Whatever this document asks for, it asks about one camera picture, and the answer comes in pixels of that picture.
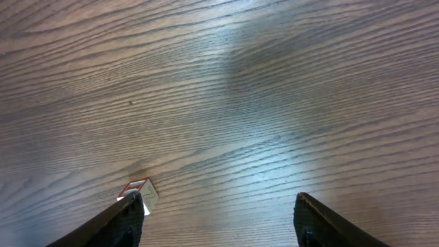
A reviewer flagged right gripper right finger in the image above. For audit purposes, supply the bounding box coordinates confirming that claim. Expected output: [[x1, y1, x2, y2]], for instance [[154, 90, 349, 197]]
[[294, 192, 389, 247]]

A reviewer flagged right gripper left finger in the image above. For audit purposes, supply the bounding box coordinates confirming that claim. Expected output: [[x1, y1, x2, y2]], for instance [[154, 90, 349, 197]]
[[47, 191, 144, 247]]

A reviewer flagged wood block red bone face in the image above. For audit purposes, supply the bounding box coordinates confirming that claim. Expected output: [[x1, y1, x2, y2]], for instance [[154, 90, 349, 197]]
[[117, 178, 159, 216]]

